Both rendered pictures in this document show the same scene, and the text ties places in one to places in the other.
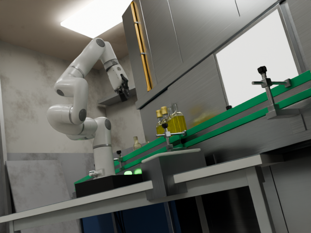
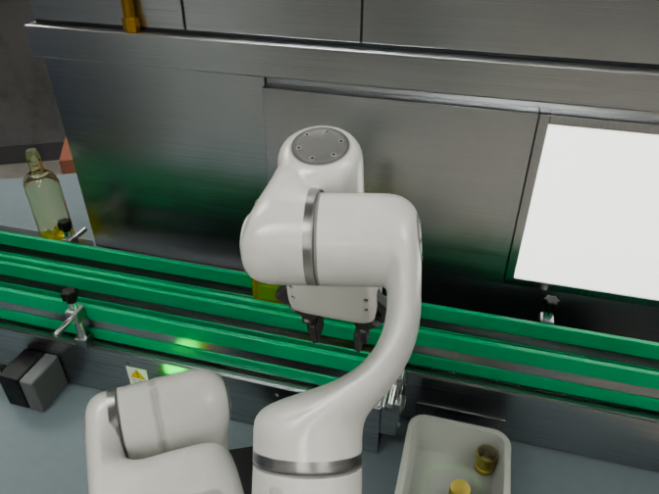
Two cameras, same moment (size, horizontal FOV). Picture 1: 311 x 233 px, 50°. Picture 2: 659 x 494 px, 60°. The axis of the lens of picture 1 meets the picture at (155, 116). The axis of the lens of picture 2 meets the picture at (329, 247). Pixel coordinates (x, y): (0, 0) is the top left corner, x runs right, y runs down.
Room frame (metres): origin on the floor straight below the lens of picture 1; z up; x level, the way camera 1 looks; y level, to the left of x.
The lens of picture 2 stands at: (1.16, 0.49, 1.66)
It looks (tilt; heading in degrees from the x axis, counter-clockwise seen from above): 34 degrees down; 316
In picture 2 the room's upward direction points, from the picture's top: straight up
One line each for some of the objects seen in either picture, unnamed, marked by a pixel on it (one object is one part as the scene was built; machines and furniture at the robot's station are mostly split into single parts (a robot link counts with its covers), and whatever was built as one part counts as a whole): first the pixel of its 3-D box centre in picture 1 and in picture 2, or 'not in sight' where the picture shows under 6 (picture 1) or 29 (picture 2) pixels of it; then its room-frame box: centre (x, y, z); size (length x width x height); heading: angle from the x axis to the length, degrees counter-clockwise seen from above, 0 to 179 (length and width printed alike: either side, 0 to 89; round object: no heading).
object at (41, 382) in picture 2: not in sight; (33, 379); (2.15, 0.37, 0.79); 0.08 x 0.08 x 0.08; 31
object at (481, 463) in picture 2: not in sight; (485, 460); (1.42, -0.13, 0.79); 0.04 x 0.04 x 0.04
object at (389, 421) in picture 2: (178, 155); (394, 401); (1.58, -0.07, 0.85); 0.09 x 0.04 x 0.07; 121
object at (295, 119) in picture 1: (276, 99); not in sight; (1.02, -0.39, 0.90); 0.17 x 0.05 x 0.23; 121
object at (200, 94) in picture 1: (220, 85); (508, 201); (1.59, -0.35, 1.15); 0.90 x 0.03 x 0.34; 31
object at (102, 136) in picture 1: (99, 133); (180, 428); (1.64, 0.30, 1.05); 0.13 x 0.10 x 0.16; 67
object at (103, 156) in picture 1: (102, 163); not in sight; (1.62, 0.30, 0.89); 0.16 x 0.13 x 0.15; 147
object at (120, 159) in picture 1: (116, 161); (70, 326); (2.06, 0.29, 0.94); 0.07 x 0.04 x 0.13; 121
